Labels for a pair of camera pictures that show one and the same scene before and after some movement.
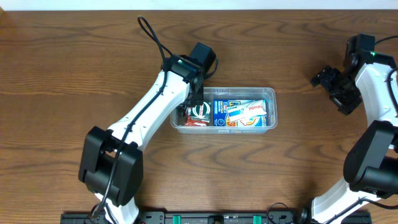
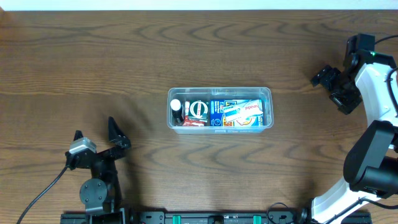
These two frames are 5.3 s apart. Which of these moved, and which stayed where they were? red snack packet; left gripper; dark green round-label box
Moved: left gripper
Stayed: dark green round-label box; red snack packet
